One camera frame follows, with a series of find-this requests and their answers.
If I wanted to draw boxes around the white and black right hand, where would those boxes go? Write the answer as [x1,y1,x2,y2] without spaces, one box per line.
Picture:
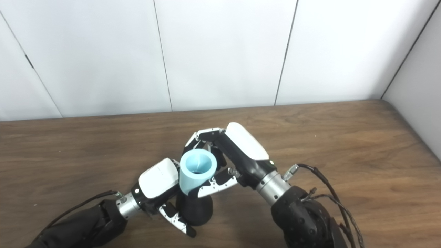
[182,122,277,198]

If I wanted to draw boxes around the white and black left hand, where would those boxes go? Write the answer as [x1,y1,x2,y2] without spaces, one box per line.
[131,158,197,238]

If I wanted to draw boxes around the light blue cylinder cup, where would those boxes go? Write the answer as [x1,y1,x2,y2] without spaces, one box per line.
[179,149,217,196]

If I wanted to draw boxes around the black funnel-shaped nozzle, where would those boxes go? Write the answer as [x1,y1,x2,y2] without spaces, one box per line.
[176,194,213,227]

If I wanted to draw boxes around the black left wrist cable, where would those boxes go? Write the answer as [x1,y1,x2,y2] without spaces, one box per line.
[37,190,120,239]

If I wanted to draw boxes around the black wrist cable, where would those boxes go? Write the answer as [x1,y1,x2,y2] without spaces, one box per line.
[37,190,120,239]
[283,163,366,248]

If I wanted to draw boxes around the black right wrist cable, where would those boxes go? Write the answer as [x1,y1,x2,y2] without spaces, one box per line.
[283,163,366,248]

